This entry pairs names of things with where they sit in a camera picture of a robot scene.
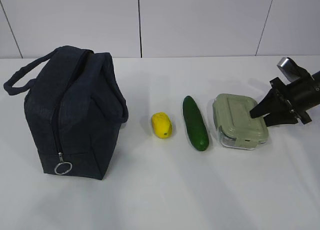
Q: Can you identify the green-lidded glass food container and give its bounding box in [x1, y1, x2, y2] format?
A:
[212, 93, 269, 150]

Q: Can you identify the dark navy lunch bag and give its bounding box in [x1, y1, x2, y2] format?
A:
[3, 45, 129, 180]

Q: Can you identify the yellow lemon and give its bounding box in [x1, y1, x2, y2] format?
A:
[151, 112, 173, 139]

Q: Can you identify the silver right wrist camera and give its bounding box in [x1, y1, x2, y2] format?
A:
[277, 57, 311, 83]

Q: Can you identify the green cucumber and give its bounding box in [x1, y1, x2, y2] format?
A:
[182, 95, 210, 152]

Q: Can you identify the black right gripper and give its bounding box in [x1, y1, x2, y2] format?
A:
[249, 72, 320, 127]

